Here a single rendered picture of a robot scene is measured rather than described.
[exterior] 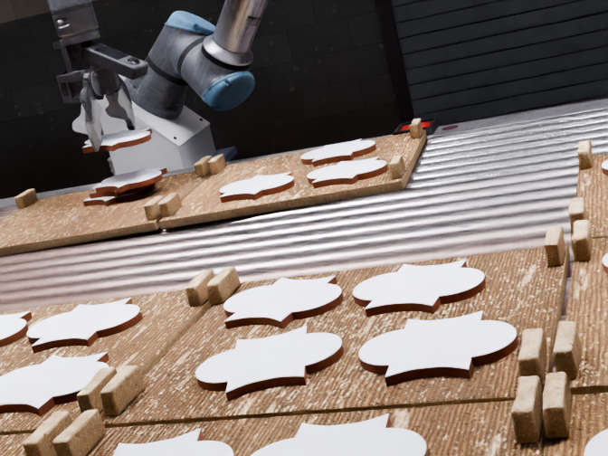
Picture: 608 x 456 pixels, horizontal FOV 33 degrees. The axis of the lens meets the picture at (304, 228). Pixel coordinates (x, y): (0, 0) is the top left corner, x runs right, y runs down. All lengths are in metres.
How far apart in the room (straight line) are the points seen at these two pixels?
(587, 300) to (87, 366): 0.51
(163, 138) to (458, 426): 1.60
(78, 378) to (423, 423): 0.40
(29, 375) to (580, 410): 0.59
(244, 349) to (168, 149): 1.34
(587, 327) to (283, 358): 0.28
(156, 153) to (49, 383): 1.30
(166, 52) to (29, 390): 1.38
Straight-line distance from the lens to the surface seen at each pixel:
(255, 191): 1.66
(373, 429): 0.81
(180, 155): 2.31
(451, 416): 0.82
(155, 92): 2.37
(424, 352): 0.92
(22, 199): 2.11
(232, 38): 2.22
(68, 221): 1.87
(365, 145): 1.82
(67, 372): 1.10
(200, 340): 1.10
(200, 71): 2.27
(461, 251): 1.25
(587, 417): 0.79
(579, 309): 0.98
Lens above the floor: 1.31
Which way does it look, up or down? 15 degrees down
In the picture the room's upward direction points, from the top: 13 degrees counter-clockwise
